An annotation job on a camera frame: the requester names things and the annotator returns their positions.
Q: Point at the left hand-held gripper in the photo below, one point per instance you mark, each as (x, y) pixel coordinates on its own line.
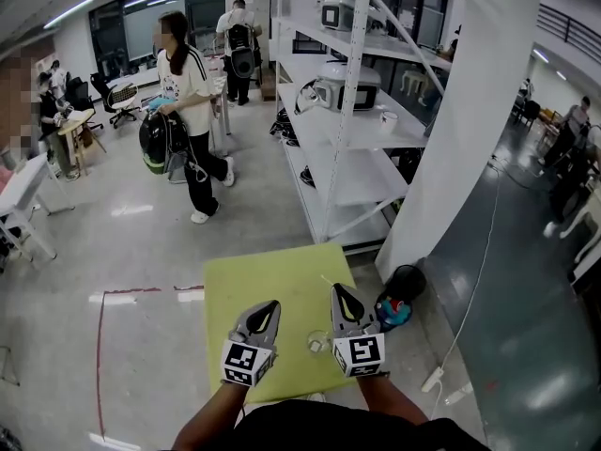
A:
(244, 362)

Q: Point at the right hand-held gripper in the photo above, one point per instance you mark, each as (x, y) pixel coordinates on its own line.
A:
(361, 353)

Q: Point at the small clear glass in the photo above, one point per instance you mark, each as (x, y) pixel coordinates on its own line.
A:
(318, 346)

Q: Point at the person's right forearm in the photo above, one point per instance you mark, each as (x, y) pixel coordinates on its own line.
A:
(392, 399)

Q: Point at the person's left forearm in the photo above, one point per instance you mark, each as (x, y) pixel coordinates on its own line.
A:
(206, 423)

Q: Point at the green cloth covered table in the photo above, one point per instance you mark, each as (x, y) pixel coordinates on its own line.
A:
(263, 280)

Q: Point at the blue trash bag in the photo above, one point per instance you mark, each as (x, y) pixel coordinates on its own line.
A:
(399, 320)

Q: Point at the black mesh waste bin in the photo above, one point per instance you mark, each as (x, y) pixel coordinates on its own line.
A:
(407, 282)

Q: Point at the person's white right shoe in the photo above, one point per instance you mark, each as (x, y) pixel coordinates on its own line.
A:
(315, 397)

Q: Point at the person's black clothing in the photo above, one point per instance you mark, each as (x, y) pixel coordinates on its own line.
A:
(338, 432)

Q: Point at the white metal shelf rack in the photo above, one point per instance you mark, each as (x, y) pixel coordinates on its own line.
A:
(361, 176)

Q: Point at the black shelf item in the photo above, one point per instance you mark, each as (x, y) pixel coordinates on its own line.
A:
(307, 176)

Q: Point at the red floor tape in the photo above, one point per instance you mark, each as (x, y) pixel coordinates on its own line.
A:
(99, 355)

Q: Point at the white mug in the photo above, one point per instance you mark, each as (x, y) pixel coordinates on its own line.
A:
(388, 122)

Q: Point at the black backpack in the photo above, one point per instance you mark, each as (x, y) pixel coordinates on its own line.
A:
(157, 141)

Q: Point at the small white box appliance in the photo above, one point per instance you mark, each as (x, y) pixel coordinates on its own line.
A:
(325, 94)

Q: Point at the white and black headset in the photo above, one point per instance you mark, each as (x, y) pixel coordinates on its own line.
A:
(305, 96)

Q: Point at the white microwave oven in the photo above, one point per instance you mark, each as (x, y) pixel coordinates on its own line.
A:
(361, 80)

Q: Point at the teal handheld item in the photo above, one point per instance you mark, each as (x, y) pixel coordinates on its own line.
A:
(162, 105)

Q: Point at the white curved leg table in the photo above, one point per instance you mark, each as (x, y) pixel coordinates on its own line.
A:
(587, 237)

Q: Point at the checkered cloth table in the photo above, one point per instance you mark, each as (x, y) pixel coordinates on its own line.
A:
(218, 78)

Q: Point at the patterned back office chair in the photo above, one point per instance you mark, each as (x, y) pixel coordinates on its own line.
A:
(122, 97)

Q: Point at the round wooden table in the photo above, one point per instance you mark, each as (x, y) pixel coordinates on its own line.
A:
(75, 120)

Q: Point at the white desk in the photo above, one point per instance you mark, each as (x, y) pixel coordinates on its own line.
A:
(21, 186)

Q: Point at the black office chair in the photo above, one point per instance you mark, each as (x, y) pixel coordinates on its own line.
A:
(101, 89)

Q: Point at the white box with black square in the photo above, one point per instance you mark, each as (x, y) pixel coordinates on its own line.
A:
(335, 14)

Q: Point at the black railing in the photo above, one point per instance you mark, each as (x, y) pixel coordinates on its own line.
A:
(573, 28)

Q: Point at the long ceiling light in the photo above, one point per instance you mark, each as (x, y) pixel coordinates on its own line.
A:
(68, 13)

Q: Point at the dark glass window wall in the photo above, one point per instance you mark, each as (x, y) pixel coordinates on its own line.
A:
(141, 26)

